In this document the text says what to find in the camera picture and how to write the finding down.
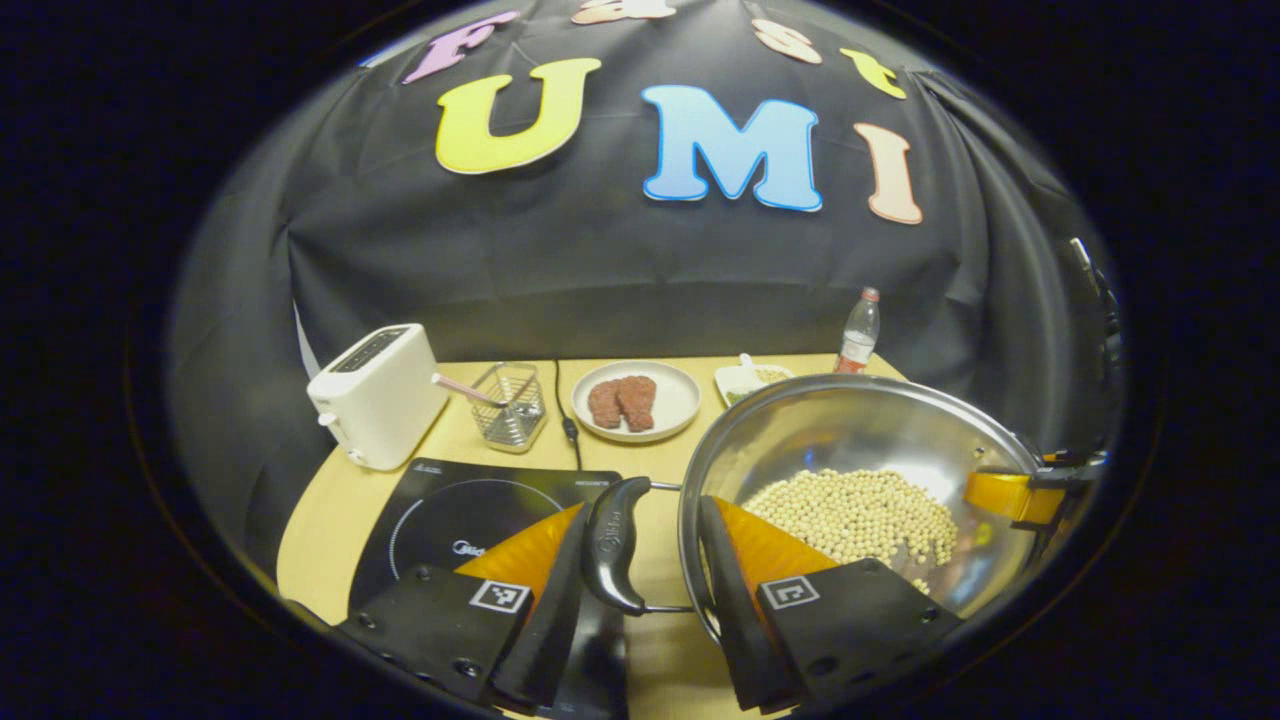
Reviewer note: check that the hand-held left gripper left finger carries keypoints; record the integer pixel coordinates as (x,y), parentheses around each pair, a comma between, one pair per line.
(545,630)

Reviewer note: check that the black induction cooktop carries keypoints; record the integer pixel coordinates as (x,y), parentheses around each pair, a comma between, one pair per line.
(430,510)

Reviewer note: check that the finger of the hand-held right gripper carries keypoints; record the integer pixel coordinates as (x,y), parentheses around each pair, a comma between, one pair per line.
(1005,495)

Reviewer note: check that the small heap of yellow beans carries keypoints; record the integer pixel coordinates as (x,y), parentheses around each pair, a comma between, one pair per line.
(772,376)

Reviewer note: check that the clear plastic water bottle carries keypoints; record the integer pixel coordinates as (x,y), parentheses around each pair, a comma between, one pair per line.
(858,340)

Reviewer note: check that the brown meat patty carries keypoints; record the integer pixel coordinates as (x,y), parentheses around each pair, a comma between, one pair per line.
(638,402)
(603,403)

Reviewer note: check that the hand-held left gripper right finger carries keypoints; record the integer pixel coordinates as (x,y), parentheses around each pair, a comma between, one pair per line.
(735,620)

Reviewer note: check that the white toaster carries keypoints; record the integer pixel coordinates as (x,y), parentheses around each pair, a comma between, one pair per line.
(380,400)

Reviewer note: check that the heap of green mung beans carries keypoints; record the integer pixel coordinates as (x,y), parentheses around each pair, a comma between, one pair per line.
(737,398)

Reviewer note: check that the pile of yellow soybeans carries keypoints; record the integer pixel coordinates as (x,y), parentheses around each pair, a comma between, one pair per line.
(850,510)

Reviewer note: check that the pink striped straw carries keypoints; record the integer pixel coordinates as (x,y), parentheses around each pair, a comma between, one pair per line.
(465,388)

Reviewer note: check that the white divided dish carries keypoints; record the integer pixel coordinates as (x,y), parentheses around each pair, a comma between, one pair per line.
(738,378)

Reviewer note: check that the round white plate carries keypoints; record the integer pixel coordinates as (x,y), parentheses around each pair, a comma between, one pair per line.
(675,400)

